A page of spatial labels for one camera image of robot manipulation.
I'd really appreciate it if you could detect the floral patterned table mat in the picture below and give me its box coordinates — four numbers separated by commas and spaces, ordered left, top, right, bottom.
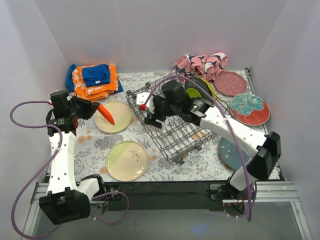
74, 71, 234, 182

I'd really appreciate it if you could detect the cream green plate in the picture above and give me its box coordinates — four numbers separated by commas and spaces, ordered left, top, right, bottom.
105, 140, 149, 182
94, 101, 133, 134

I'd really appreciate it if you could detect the orange plastic plate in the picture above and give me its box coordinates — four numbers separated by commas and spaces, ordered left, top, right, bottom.
97, 104, 115, 126

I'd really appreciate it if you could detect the blue folded towel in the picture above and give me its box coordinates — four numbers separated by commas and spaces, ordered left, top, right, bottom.
65, 64, 124, 93

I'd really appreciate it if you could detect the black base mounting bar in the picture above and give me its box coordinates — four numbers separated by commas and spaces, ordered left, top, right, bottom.
82, 178, 257, 212

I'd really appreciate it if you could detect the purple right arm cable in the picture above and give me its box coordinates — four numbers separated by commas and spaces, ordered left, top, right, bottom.
147, 74, 257, 222

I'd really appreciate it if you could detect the plain lime green plate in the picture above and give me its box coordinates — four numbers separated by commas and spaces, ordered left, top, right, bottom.
185, 88, 202, 99

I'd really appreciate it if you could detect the pink navy patterned cloth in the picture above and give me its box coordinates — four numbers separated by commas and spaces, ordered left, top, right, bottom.
171, 52, 228, 83

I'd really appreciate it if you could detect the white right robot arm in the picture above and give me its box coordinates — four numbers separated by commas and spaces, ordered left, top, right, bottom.
136, 80, 281, 199

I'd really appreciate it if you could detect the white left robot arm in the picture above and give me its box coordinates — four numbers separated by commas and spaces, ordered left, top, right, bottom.
39, 90, 115, 225

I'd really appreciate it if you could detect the dark blue floral plate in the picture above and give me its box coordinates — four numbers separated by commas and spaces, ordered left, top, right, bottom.
218, 138, 243, 171
184, 77, 211, 101

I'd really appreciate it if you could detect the orange white patterned cloth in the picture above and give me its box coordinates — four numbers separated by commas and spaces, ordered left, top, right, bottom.
71, 64, 120, 101

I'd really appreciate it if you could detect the green polka dot plate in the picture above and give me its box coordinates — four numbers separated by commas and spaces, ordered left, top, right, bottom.
200, 77, 217, 100

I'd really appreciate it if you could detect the grey wire dish rack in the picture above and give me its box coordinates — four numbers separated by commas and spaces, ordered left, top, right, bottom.
126, 70, 217, 165

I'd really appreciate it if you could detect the pink polka dot plate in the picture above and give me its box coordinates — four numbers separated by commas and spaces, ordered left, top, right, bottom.
213, 71, 247, 97

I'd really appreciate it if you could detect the red teal floral plate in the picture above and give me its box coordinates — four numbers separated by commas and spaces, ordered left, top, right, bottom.
229, 93, 271, 126

